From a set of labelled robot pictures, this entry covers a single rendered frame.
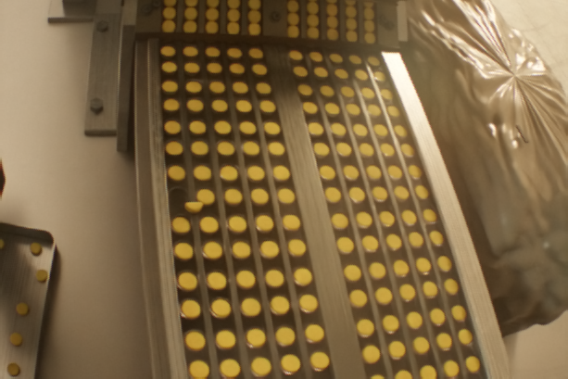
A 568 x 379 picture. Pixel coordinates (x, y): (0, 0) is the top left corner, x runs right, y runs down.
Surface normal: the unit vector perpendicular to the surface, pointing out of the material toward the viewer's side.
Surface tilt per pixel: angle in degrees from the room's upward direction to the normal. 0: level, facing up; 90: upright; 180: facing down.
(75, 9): 0
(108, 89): 0
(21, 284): 0
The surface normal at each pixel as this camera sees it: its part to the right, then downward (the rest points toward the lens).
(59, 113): 0.21, -0.61
